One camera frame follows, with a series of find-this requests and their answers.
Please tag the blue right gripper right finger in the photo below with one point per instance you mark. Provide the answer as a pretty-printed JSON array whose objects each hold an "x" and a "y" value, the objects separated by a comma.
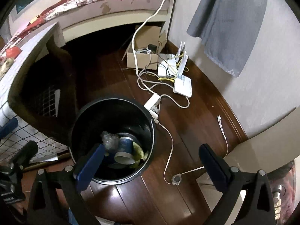
[{"x": 217, "y": 169}]

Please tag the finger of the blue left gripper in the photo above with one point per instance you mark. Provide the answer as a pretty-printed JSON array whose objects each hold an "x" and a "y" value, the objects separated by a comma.
[{"x": 8, "y": 127}]

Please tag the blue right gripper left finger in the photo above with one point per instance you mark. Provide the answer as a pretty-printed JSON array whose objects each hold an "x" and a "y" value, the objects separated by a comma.
[{"x": 87, "y": 166}]

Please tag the blue paper cup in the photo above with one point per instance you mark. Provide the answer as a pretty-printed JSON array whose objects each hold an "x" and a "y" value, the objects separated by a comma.
[{"x": 124, "y": 152}]

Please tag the yellow cloth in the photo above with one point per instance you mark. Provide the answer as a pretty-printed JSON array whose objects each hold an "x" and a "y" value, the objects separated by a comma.
[{"x": 139, "y": 155}]

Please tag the black round trash bin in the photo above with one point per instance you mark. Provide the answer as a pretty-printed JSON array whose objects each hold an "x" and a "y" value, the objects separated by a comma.
[{"x": 105, "y": 121}]

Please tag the crumpled beige tissue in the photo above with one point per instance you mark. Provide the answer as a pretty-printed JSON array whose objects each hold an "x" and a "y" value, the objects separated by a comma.
[{"x": 6, "y": 66}]

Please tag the white checkered table cloth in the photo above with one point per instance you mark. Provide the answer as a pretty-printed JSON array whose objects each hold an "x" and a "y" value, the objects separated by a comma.
[{"x": 11, "y": 84}]

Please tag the white flat modem box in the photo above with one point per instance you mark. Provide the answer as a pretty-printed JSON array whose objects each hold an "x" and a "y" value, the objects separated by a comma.
[{"x": 183, "y": 86}]

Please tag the white power strip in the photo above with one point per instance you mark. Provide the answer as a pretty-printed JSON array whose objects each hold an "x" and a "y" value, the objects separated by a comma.
[{"x": 152, "y": 106}]

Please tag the white router with antennas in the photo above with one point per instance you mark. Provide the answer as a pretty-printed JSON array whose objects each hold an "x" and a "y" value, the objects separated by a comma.
[{"x": 171, "y": 65}]

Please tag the open cardboard box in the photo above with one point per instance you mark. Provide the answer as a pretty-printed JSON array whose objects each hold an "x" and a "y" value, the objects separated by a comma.
[{"x": 148, "y": 43}]

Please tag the bed with floral mattress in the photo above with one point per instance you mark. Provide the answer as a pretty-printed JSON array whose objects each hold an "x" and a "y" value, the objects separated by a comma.
[{"x": 80, "y": 17}]

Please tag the grey hanging curtain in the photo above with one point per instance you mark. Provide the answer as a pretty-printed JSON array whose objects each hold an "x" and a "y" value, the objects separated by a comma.
[{"x": 228, "y": 29}]

